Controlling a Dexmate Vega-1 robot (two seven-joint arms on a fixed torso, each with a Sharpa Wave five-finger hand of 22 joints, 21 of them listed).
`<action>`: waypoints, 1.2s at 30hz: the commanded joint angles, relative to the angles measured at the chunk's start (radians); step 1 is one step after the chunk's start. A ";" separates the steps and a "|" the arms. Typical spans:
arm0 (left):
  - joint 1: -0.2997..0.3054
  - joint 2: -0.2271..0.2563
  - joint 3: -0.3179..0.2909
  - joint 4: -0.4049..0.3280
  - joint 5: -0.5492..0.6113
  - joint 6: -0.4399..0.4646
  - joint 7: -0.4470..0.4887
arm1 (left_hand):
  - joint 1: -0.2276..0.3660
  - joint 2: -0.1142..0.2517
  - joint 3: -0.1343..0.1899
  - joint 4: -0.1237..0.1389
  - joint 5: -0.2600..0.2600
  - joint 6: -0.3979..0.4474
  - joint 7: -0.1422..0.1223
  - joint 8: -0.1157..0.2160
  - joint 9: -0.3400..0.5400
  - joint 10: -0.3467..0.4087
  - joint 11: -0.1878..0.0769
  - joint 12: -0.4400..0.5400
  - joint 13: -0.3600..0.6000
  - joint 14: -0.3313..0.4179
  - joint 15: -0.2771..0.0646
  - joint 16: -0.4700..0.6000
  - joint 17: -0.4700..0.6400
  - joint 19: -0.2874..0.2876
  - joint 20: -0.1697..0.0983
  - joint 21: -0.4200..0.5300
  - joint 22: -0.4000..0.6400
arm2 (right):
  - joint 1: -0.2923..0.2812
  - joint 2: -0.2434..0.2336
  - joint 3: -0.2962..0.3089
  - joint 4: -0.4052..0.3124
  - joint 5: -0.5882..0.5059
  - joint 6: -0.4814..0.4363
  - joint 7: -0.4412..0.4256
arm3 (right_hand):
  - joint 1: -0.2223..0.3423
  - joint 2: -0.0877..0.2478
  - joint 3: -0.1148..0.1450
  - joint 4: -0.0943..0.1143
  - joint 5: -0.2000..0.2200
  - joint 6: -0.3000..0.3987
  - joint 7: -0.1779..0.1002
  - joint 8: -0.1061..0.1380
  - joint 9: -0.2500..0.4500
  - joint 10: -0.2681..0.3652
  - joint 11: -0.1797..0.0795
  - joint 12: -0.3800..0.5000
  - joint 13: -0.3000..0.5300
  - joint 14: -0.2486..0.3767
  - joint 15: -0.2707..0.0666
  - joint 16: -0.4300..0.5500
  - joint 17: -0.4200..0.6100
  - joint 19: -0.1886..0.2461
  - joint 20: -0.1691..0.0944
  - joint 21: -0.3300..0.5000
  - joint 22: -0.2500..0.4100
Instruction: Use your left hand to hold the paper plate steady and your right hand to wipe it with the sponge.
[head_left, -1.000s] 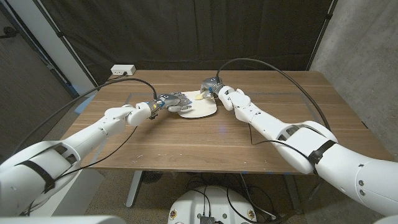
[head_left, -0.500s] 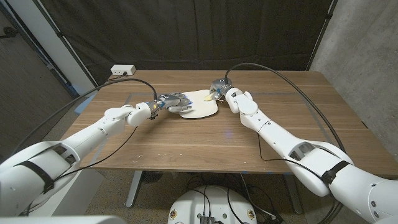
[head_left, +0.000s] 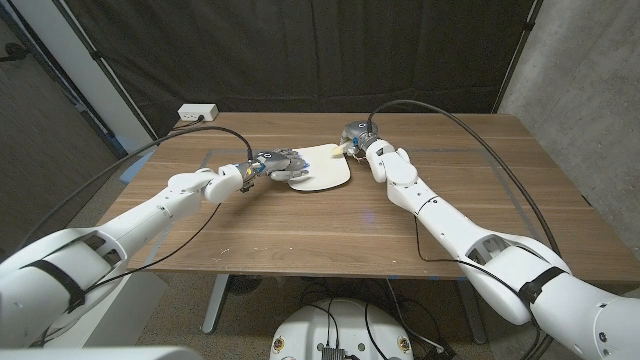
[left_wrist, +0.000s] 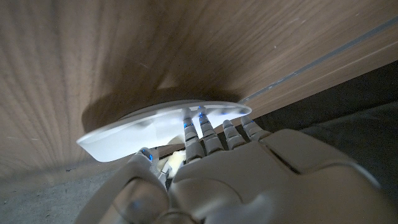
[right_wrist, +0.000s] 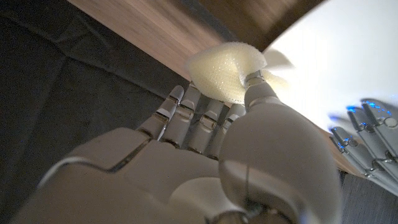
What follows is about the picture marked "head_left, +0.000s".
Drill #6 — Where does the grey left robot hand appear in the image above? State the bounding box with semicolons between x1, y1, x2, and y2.
251;148;311;182

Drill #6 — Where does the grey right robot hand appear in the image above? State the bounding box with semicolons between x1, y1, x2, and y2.
339;119;380;154

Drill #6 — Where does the white paper plate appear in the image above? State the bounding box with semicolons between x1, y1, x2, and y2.
288;143;352;193

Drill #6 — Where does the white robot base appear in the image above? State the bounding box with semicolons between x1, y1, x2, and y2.
269;298;415;360

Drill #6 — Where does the black backdrop curtain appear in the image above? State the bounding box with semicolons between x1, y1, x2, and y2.
62;0;539;141

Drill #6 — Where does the white power strip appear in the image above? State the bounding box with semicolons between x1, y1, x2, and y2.
177;103;220;123

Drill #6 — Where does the black round floor fan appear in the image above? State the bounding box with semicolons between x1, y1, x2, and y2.
227;274;263;296

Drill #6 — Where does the white table leg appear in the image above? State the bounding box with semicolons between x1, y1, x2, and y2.
201;273;230;335
456;278;490;346

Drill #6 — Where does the black backdrop stand pole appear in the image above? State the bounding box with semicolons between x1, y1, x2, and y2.
492;0;544;114
52;0;161;145

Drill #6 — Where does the black power strip cable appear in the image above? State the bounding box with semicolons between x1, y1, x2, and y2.
172;115;205;132

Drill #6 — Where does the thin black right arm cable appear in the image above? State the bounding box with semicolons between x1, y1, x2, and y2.
412;214;544;360

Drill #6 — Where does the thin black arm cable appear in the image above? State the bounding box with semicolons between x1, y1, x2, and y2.
412;214;544;360
82;202;223;296

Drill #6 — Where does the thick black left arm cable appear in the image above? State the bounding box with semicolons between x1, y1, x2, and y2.
14;124;255;251

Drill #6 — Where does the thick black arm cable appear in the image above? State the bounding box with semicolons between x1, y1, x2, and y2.
367;98;562;257
14;124;255;251

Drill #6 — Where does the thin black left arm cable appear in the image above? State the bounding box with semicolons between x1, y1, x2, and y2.
82;202;223;296

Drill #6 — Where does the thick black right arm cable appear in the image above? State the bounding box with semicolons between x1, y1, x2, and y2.
367;98;562;257

